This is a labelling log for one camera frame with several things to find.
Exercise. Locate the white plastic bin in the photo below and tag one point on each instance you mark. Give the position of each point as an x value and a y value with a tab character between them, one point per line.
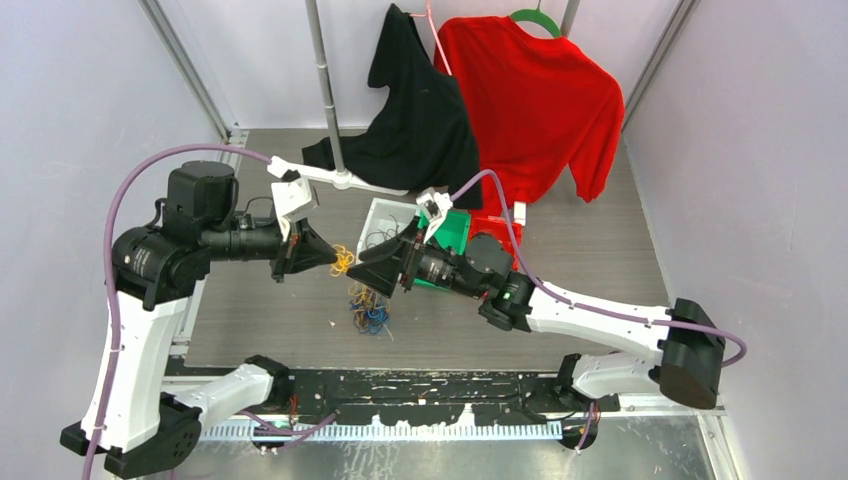
385	219

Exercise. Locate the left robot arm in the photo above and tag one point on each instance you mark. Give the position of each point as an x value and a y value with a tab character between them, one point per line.
138	427

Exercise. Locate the red sweatshirt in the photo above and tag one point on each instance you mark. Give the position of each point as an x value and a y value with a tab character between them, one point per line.
537	107

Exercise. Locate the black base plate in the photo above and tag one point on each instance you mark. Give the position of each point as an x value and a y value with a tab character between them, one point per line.
425	398

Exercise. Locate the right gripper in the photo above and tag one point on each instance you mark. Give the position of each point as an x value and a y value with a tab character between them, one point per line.
382	275

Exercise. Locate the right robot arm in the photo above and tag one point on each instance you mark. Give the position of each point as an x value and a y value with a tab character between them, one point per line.
676	351

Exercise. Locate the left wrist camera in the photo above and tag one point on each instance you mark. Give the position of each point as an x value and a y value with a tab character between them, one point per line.
293	201

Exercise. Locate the white clothes rack stand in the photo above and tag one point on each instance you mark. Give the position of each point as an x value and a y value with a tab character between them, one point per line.
341	177

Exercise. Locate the green plastic bin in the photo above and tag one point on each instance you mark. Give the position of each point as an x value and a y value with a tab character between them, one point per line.
450	238

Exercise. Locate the red plastic bin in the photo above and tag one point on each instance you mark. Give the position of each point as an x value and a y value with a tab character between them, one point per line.
496	227

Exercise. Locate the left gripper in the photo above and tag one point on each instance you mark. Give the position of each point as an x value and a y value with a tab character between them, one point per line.
310	247

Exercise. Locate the pink hanger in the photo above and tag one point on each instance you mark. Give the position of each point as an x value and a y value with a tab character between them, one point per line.
428	15

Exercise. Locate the green hanger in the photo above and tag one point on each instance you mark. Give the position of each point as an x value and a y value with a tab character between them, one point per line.
539	18

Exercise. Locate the black t-shirt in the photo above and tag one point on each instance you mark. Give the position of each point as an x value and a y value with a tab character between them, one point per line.
422	137

